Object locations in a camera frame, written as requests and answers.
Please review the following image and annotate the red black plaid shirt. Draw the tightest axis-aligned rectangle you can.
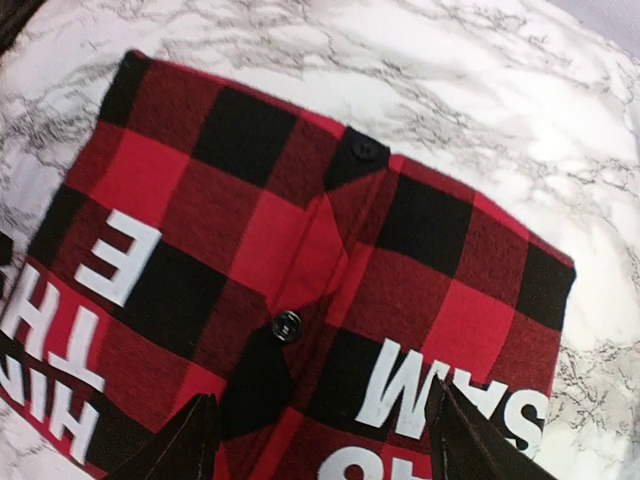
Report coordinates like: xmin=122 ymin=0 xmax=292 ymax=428
xmin=1 ymin=50 xmax=576 ymax=479

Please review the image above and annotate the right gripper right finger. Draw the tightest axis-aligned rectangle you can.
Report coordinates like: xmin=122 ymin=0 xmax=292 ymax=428
xmin=430 ymin=377 xmax=554 ymax=480

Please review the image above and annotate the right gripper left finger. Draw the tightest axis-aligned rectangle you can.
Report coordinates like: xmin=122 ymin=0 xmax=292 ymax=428
xmin=105 ymin=394 xmax=221 ymax=480

